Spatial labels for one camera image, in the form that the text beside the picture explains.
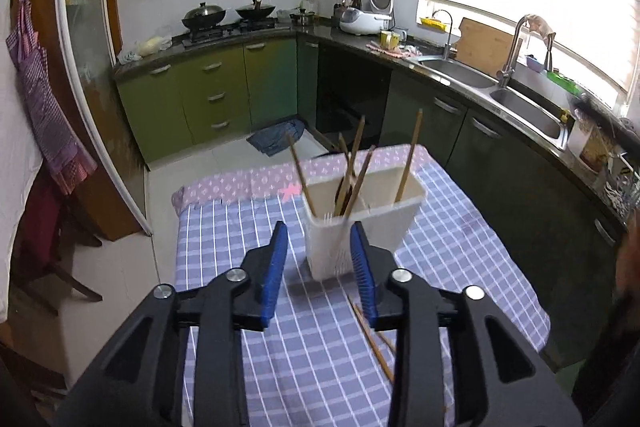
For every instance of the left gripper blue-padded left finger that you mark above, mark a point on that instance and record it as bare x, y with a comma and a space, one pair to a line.
137, 377

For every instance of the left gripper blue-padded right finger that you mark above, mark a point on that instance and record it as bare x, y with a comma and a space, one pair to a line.
499, 378

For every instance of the steel kitchen faucet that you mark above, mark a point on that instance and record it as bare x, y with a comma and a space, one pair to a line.
527, 25

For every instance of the person's right hand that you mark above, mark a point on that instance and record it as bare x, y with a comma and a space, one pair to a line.
627, 274

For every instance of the blue checkered tablecloth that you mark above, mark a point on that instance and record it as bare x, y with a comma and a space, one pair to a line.
313, 366

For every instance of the dark wooden chair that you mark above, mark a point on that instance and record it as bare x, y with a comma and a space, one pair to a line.
37, 248

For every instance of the purple checkered apron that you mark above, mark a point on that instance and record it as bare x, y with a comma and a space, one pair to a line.
68, 161

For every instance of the white hanging sheet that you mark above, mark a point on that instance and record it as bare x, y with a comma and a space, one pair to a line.
20, 158

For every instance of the steel sink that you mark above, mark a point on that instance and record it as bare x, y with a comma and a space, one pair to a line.
503, 101

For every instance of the green lower cabinets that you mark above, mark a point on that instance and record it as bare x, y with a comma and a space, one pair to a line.
211, 95

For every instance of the wooden cutting board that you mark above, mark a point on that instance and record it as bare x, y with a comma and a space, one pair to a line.
482, 47

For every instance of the gas stove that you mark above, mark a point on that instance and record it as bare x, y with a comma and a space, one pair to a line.
240, 27

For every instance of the black wok with lid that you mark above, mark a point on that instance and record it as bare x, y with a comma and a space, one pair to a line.
203, 17

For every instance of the white rice cooker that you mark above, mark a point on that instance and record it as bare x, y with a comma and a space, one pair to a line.
362, 23

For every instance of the black pan with lid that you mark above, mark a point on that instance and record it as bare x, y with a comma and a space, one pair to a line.
255, 11

